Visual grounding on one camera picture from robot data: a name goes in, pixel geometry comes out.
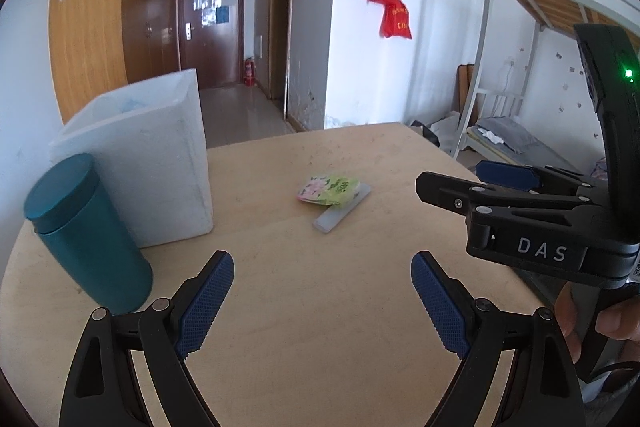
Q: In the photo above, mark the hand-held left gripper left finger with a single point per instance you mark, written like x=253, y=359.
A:
x=205, y=302

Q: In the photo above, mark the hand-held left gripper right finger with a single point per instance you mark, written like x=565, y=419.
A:
x=440, y=302

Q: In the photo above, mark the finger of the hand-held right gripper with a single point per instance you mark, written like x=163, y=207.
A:
x=510, y=174
x=450, y=192

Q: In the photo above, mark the white foam box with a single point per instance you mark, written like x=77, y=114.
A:
x=150, y=167

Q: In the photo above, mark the person's right hand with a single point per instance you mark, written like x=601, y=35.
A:
x=620, y=319

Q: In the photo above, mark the grey pillow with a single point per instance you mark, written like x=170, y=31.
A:
x=505, y=132

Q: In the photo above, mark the white plastic bag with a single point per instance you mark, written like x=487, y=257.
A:
x=447, y=129

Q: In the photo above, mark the brown wooden board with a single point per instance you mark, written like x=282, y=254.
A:
x=465, y=102

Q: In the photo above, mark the green pink snack packet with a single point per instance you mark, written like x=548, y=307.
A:
x=325, y=188

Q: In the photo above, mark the teal metal canister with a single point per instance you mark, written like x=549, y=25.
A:
x=85, y=237

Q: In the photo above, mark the person's grey clothing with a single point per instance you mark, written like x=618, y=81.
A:
x=615, y=402

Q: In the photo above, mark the grey metal bunk bed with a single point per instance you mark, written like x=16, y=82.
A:
x=540, y=7

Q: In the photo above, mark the red fire extinguisher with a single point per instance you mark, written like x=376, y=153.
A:
x=249, y=74

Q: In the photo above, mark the dark brown entrance door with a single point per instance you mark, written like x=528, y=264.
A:
x=215, y=47

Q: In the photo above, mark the wooden wardrobe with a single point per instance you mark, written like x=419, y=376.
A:
x=95, y=17

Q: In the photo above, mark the wooden side door frame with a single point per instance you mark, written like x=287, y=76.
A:
x=290, y=32

